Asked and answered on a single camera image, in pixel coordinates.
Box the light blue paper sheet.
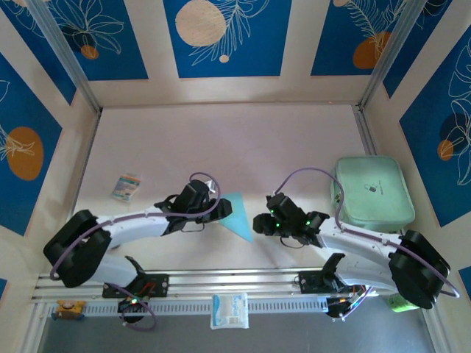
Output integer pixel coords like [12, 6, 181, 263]
[219, 190, 255, 243]

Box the small printed sachet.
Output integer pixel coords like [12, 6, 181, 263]
[111, 171, 143, 202]

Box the mint green zipper pouch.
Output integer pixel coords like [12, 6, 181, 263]
[330, 156, 416, 232]

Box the white tissue pack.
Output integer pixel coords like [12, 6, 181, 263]
[210, 293, 249, 330]

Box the black controller board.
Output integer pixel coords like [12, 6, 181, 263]
[116, 296, 149, 326]
[326, 293, 369, 321]

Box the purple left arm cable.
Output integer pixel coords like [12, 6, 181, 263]
[49, 171, 222, 332]

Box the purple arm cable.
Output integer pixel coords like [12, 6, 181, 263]
[49, 171, 222, 332]
[274, 167, 461, 321]

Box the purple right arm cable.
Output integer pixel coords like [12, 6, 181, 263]
[274, 167, 461, 321]

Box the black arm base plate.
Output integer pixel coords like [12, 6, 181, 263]
[102, 272, 170, 299]
[297, 270, 334, 295]

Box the aluminium mounting rail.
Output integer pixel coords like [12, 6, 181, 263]
[31, 264, 437, 303]

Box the white slotted cable duct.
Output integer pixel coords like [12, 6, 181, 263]
[47, 296, 330, 318]

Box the aluminium side rail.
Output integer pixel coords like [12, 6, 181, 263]
[54, 110, 103, 274]
[353, 104, 413, 265]

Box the aluminium frame post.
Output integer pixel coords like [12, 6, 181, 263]
[27, 0, 103, 113]
[358, 0, 430, 111]

